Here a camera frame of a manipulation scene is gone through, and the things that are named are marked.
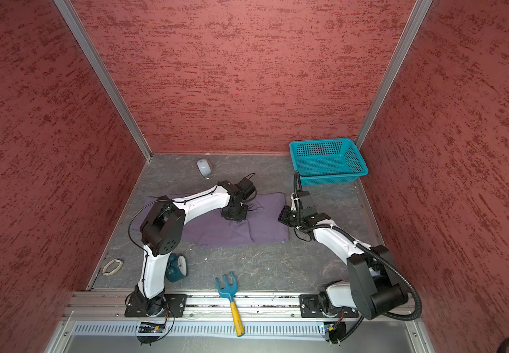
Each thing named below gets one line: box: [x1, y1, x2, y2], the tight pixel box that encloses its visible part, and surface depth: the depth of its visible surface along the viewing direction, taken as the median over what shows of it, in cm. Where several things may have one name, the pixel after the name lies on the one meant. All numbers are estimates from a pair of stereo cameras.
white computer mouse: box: [195, 158, 213, 178], surface depth 108 cm
